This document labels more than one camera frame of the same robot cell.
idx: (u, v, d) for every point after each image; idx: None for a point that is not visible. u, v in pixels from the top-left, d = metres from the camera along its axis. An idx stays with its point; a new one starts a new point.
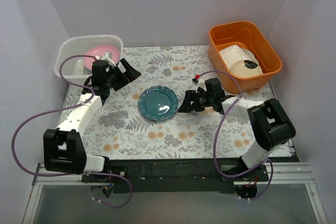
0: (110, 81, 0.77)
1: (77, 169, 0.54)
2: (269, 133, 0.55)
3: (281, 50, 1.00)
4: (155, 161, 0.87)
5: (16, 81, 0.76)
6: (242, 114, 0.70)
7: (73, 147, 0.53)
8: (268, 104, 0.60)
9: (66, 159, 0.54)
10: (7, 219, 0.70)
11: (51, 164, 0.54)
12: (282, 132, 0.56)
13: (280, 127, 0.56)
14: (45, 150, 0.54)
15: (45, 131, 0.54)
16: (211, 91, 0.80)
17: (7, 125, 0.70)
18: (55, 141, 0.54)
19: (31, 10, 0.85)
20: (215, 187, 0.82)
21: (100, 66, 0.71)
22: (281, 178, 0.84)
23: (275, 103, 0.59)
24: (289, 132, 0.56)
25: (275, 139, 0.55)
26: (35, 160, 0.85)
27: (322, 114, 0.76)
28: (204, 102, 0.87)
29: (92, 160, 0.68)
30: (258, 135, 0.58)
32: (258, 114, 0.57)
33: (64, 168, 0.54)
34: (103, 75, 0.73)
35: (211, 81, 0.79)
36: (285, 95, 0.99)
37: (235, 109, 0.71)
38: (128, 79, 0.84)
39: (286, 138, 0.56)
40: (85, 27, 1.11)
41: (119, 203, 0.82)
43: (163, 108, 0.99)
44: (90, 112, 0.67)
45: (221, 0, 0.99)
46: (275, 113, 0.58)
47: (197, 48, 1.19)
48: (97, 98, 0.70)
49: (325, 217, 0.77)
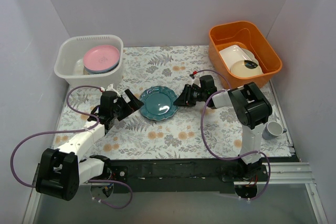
0: (116, 110, 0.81)
1: (67, 195, 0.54)
2: (248, 109, 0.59)
3: (281, 49, 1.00)
4: (155, 162, 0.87)
5: (16, 81, 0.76)
6: (227, 102, 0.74)
7: (69, 171, 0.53)
8: (246, 87, 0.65)
9: (59, 182, 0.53)
10: (8, 218, 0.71)
11: (43, 185, 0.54)
12: (260, 108, 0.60)
13: (257, 104, 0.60)
14: (40, 170, 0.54)
15: (45, 151, 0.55)
16: (204, 88, 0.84)
17: (7, 124, 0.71)
18: (52, 161, 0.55)
19: (31, 10, 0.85)
20: (215, 187, 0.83)
21: (109, 98, 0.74)
22: (281, 178, 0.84)
23: (253, 85, 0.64)
24: (266, 108, 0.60)
25: (253, 112, 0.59)
26: (35, 160, 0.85)
27: (322, 115, 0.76)
28: (197, 95, 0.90)
29: (89, 170, 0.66)
30: (239, 112, 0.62)
32: (237, 95, 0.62)
33: (54, 192, 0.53)
34: (111, 106, 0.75)
35: (205, 78, 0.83)
36: (285, 95, 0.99)
37: (221, 98, 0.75)
38: (132, 107, 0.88)
39: (264, 114, 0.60)
40: (85, 27, 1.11)
41: (119, 204, 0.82)
43: (163, 108, 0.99)
44: (92, 138, 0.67)
45: (221, 0, 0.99)
46: (252, 93, 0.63)
47: (197, 47, 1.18)
48: (102, 125, 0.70)
49: (325, 217, 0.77)
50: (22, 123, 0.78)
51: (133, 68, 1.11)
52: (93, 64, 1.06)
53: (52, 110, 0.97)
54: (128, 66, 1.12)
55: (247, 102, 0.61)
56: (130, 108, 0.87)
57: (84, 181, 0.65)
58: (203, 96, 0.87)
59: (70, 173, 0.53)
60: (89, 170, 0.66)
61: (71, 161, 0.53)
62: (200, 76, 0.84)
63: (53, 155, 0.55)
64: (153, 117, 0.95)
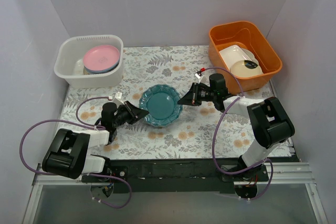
0: (117, 121, 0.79)
1: (73, 175, 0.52)
2: (268, 131, 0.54)
3: (282, 49, 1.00)
4: (155, 161, 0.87)
5: (17, 81, 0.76)
6: (242, 112, 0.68)
7: (81, 148, 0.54)
8: (267, 102, 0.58)
9: (66, 160, 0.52)
10: (8, 218, 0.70)
11: (49, 160, 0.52)
12: (281, 130, 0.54)
13: (279, 125, 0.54)
14: (51, 145, 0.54)
15: (60, 129, 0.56)
16: (214, 88, 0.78)
17: (6, 124, 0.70)
18: (64, 141, 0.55)
19: (30, 9, 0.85)
20: (216, 188, 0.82)
21: (109, 112, 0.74)
22: (281, 178, 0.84)
23: (275, 100, 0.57)
24: (288, 130, 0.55)
25: (273, 133, 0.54)
26: (35, 160, 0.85)
27: (322, 115, 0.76)
28: (206, 95, 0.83)
29: (91, 161, 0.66)
30: (256, 132, 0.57)
32: (256, 112, 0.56)
33: (59, 169, 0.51)
34: (112, 119, 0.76)
35: (216, 78, 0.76)
36: (285, 95, 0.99)
37: (236, 106, 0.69)
38: (136, 116, 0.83)
39: (286, 137, 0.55)
40: (85, 28, 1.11)
41: (119, 203, 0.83)
43: (168, 112, 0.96)
44: (98, 137, 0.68)
45: (221, 0, 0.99)
46: (274, 110, 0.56)
47: (197, 47, 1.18)
48: (106, 131, 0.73)
49: (325, 217, 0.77)
50: (22, 123, 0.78)
51: (133, 68, 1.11)
52: (94, 64, 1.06)
53: (52, 110, 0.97)
54: (128, 66, 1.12)
55: (268, 121, 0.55)
56: (134, 116, 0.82)
57: (85, 172, 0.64)
58: (212, 96, 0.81)
59: (81, 151, 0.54)
60: (91, 163, 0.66)
61: (85, 138, 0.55)
62: (210, 75, 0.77)
63: (66, 134, 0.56)
64: (158, 122, 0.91)
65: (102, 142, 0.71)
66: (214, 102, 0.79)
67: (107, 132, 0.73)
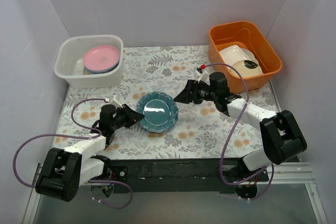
0: (115, 124, 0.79)
1: (67, 196, 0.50)
2: (281, 150, 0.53)
3: (282, 49, 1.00)
4: (155, 161, 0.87)
5: (16, 81, 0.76)
6: (251, 121, 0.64)
7: (72, 170, 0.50)
8: (281, 116, 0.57)
9: (59, 183, 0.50)
10: (8, 217, 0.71)
11: (42, 185, 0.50)
12: (293, 148, 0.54)
13: (292, 143, 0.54)
14: (43, 168, 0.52)
15: (51, 150, 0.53)
16: (216, 89, 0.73)
17: (6, 124, 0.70)
18: (55, 161, 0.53)
19: (30, 9, 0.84)
20: (216, 188, 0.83)
21: (108, 114, 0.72)
22: (281, 178, 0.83)
23: (290, 116, 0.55)
24: (300, 147, 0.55)
25: (286, 152, 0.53)
26: (35, 160, 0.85)
27: (322, 115, 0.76)
28: (205, 95, 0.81)
29: (89, 171, 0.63)
30: (268, 147, 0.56)
32: (271, 130, 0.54)
33: (53, 193, 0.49)
34: (110, 121, 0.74)
35: (217, 78, 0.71)
36: (285, 95, 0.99)
37: (245, 116, 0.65)
38: (135, 118, 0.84)
39: (297, 153, 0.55)
40: (85, 28, 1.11)
41: (119, 204, 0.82)
43: (164, 120, 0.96)
44: (93, 147, 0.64)
45: (221, 1, 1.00)
46: (288, 127, 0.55)
47: (197, 47, 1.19)
48: (103, 137, 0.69)
49: (325, 217, 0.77)
50: (22, 123, 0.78)
51: (133, 68, 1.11)
52: (93, 64, 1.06)
53: (52, 110, 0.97)
54: (128, 66, 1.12)
55: (282, 140, 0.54)
56: (133, 118, 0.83)
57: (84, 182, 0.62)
58: (213, 96, 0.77)
59: (73, 172, 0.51)
60: (90, 171, 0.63)
61: (75, 159, 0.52)
62: (210, 75, 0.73)
63: (58, 153, 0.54)
64: (152, 127, 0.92)
65: (98, 148, 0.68)
66: (216, 103, 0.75)
67: (104, 137, 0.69)
